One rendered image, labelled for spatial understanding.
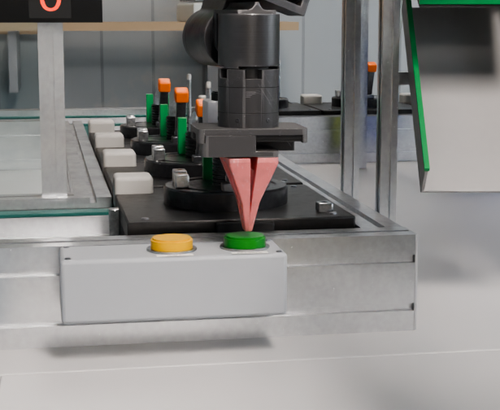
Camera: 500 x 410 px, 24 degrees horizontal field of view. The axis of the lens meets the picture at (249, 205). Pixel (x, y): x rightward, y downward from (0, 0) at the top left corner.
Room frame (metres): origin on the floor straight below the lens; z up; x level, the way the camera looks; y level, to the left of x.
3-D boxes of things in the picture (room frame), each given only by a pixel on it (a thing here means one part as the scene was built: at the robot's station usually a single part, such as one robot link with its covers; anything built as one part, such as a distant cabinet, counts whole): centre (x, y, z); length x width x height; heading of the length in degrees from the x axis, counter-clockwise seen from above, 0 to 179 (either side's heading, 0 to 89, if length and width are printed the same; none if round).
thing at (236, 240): (1.11, 0.00, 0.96); 0.04 x 0.04 x 0.02
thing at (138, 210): (1.33, 0.03, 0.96); 0.24 x 0.24 x 0.02; 10
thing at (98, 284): (1.10, 0.07, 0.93); 0.21 x 0.07 x 0.06; 100
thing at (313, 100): (2.73, -0.26, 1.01); 0.24 x 0.24 x 0.13; 10
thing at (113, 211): (1.30, 0.15, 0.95); 0.01 x 0.01 x 0.04; 10
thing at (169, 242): (1.10, 0.07, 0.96); 0.04 x 0.04 x 0.02
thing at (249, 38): (1.11, 0.00, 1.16); 0.07 x 0.06 x 0.07; 24
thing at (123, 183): (1.40, 0.14, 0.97); 0.05 x 0.05 x 0.04; 10
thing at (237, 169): (1.11, -0.01, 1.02); 0.07 x 0.07 x 0.09; 10
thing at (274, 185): (1.33, 0.03, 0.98); 0.14 x 0.14 x 0.02
